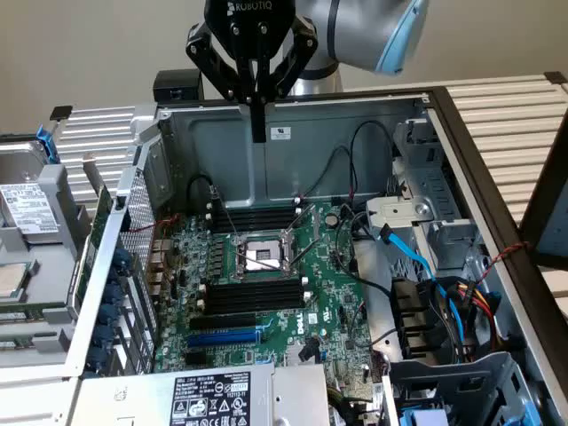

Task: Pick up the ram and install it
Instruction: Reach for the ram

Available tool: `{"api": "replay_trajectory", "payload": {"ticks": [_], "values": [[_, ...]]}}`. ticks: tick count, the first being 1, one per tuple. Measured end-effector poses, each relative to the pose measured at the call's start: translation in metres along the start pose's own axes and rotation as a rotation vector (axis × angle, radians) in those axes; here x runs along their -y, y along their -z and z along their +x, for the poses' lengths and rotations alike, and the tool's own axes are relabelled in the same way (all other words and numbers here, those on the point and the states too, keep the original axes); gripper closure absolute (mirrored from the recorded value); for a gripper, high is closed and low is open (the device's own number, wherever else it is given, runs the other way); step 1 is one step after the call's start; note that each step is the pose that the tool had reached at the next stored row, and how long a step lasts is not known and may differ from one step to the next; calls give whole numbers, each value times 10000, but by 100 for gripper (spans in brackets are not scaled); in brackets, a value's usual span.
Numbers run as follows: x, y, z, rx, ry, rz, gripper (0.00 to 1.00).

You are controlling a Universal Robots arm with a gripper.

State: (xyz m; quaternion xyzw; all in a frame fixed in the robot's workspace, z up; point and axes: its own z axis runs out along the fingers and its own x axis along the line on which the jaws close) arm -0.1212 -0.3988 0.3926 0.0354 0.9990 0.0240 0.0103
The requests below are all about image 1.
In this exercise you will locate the open grey PC case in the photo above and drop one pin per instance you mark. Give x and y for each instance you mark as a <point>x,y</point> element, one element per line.
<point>310,168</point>

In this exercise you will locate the blue round slot knob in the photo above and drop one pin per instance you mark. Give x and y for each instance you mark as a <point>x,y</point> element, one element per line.
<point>95,355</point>
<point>113,293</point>
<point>120,259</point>
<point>106,313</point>
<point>101,333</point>

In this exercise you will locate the silver CPU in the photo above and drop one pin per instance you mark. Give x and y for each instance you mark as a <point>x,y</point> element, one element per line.
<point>11,279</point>

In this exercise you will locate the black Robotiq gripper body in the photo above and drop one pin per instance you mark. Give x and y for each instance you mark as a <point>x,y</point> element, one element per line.
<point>248,26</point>

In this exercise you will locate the grey metal disk bay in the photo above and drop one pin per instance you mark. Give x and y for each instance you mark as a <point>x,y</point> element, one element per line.
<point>444,377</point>

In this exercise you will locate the small silver heatsink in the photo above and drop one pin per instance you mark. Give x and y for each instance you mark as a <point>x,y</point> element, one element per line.
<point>293,352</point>

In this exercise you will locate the silver optical drive bay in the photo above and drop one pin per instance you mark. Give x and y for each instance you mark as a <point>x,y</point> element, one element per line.
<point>399,208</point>

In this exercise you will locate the white case label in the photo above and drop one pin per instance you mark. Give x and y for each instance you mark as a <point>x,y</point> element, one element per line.
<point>279,132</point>

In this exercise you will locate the silver hard disk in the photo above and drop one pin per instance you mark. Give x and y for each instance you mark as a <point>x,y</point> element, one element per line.
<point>26,208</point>

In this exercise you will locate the black box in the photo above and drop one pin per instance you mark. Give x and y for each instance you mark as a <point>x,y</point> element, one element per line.
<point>177,84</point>

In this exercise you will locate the blue expansion slot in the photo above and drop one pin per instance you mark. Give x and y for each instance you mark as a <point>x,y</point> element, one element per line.
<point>222,341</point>

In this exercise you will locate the metal rear port block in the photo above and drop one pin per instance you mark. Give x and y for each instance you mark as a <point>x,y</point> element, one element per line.
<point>160,266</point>

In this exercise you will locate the blue disk caddy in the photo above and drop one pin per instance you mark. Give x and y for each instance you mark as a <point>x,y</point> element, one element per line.
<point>421,417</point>

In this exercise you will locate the green Dell motherboard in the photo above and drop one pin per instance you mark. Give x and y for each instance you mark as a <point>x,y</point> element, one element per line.
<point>328,275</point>

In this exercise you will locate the coin cell battery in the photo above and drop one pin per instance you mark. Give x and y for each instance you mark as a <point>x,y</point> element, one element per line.
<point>330,218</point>

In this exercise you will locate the grey hard drive tray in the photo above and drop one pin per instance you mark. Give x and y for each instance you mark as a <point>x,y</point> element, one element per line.
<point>53,275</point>

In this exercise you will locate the CPU socket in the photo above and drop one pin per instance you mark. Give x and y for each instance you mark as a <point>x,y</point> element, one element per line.
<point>262,257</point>

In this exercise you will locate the black board connector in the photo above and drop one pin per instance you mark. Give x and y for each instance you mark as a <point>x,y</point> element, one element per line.
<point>308,348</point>

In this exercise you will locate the black slat end cap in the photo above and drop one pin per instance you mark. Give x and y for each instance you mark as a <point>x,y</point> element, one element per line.
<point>61,112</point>
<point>555,77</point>

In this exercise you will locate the thin metal locking lever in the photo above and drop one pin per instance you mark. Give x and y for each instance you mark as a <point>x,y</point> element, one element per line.
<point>226,212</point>
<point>262,262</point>

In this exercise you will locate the dark framed side panel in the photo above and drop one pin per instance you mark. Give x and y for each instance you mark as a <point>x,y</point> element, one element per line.
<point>532,222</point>

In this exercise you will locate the green graphics card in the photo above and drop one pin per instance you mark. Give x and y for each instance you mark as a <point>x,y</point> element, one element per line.
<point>100,213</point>

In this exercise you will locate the silver power supply with label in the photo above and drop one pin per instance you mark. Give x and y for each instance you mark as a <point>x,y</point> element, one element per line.
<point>133,399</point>

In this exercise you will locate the blue plastic clip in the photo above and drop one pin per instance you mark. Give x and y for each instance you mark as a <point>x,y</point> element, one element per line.
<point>46,142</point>

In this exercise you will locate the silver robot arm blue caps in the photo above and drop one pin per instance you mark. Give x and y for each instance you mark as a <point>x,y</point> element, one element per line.
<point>355,31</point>

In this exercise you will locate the black RAM slot bank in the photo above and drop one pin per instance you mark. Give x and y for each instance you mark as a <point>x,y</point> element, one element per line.
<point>253,297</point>
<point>257,217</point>

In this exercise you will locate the short black expansion slot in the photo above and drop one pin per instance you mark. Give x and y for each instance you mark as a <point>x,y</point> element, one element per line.
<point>197,359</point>

